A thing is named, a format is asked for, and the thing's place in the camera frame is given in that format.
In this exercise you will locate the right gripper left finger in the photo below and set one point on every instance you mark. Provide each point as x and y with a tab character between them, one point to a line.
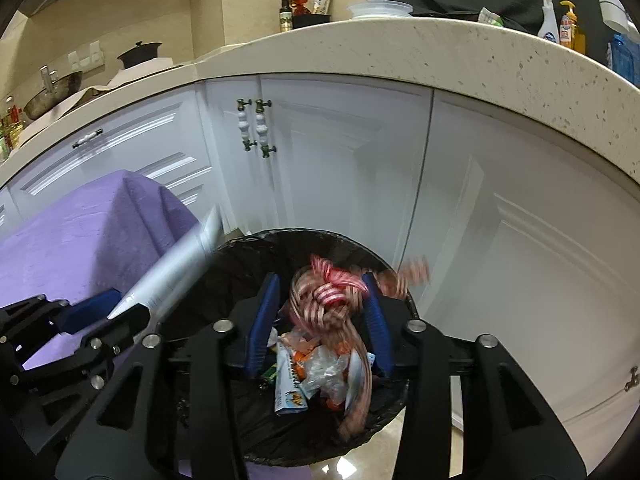
130	431

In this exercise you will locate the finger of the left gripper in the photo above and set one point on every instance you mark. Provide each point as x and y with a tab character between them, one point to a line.
116	334
73	319

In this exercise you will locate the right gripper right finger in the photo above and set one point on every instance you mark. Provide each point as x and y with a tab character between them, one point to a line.
509	429

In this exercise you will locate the long white tube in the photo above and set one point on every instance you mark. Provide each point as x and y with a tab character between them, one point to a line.
171	277

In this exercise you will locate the green label bottle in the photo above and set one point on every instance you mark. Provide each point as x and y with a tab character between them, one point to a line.
270	374

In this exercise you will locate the orange plastic bag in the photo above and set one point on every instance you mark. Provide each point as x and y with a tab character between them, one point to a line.
300	348

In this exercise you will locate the red checkered ribbon bow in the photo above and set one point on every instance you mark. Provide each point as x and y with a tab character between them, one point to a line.
324	298

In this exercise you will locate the white blue snack packet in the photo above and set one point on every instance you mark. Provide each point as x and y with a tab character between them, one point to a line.
288	396

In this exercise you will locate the clear plastic bag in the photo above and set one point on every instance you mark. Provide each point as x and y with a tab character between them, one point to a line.
324	373

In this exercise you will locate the black lined trash bin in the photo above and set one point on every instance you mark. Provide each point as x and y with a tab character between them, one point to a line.
319	433

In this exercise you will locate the purple tablecloth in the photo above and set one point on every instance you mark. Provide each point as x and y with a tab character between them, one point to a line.
105	234

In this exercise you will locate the cooking oil bottle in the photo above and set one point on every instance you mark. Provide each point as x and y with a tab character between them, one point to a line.
12	123

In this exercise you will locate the steel wok pan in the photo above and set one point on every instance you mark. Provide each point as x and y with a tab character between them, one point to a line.
54	92

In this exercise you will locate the black casserole pot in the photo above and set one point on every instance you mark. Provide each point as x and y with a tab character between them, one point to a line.
140	53

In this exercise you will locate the dark oil bottle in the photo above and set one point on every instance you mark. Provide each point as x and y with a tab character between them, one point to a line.
286	16

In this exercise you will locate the orange dish soap bottle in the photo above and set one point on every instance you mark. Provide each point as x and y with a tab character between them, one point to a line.
571	34

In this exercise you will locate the white spray bottle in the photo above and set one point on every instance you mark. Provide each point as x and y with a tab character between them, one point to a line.
549	27

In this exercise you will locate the white stacked containers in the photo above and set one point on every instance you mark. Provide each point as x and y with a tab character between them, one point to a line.
380	9

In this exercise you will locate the drawer handle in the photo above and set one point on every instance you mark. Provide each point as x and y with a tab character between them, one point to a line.
87	138

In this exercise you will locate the left cabinet door handle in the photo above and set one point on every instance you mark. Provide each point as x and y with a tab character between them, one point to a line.
244	124

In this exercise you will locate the cabinet door handle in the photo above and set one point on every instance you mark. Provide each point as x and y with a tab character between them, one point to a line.
262	128
244	124

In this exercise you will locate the right cabinet door handle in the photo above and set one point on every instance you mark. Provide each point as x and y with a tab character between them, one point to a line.
262	128

